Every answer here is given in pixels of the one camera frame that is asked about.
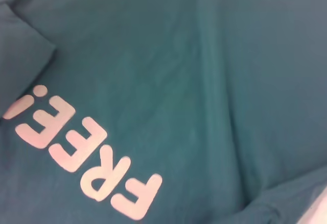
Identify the teal t-shirt with white print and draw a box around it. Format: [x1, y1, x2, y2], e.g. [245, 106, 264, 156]
[0, 0, 327, 224]

